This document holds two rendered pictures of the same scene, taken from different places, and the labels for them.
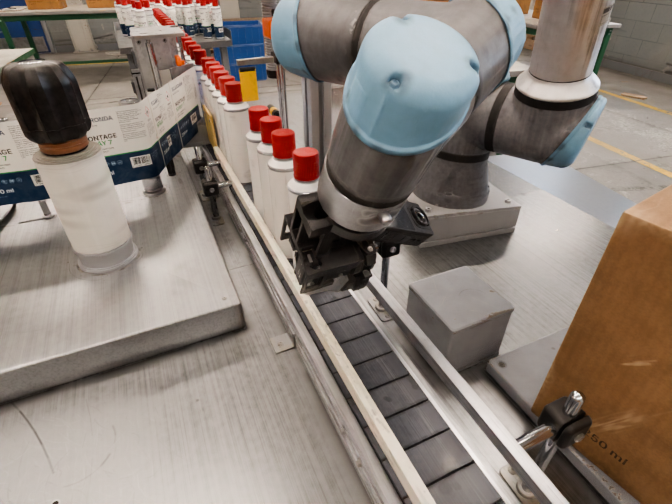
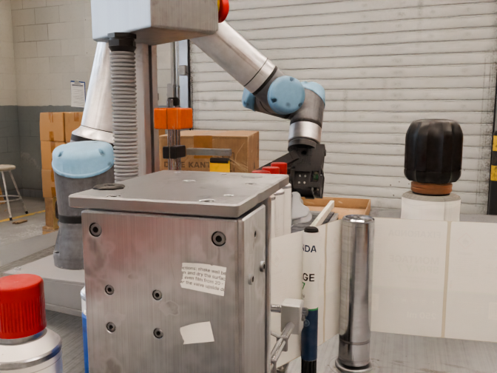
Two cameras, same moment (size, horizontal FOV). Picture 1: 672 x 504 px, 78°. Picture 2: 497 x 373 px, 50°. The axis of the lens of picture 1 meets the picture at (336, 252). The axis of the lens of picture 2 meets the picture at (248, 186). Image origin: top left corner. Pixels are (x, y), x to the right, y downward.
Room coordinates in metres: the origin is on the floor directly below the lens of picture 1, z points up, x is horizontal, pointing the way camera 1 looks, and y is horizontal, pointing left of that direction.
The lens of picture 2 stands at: (1.33, 0.69, 1.20)
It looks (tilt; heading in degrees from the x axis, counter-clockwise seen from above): 9 degrees down; 221
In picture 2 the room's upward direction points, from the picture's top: straight up
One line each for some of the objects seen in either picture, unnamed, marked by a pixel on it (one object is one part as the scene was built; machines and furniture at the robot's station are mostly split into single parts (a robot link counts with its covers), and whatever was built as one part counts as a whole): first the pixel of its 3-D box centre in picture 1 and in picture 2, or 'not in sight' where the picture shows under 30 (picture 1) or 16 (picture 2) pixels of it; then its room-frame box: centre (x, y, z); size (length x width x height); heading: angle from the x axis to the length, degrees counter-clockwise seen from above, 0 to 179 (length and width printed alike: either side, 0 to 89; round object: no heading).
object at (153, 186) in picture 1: (142, 148); (356, 293); (0.78, 0.38, 0.97); 0.05 x 0.05 x 0.19
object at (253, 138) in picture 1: (264, 167); not in sight; (0.67, 0.13, 0.98); 0.05 x 0.05 x 0.20
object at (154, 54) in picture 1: (171, 89); (188, 360); (1.08, 0.41, 1.01); 0.14 x 0.13 x 0.26; 25
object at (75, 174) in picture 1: (76, 173); (430, 217); (0.55, 0.37, 1.03); 0.09 x 0.09 x 0.30
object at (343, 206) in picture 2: not in sight; (328, 210); (-0.17, -0.27, 0.85); 0.30 x 0.26 x 0.04; 25
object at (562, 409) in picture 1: (532, 459); not in sight; (0.19, -0.18, 0.91); 0.07 x 0.03 x 0.16; 115
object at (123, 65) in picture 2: (270, 20); (124, 120); (0.92, 0.13, 1.18); 0.04 x 0.04 x 0.21
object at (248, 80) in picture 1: (248, 84); (220, 177); (0.78, 0.16, 1.09); 0.03 x 0.01 x 0.06; 115
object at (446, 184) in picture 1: (454, 169); (91, 234); (0.75, -0.23, 0.94); 0.15 x 0.15 x 0.10
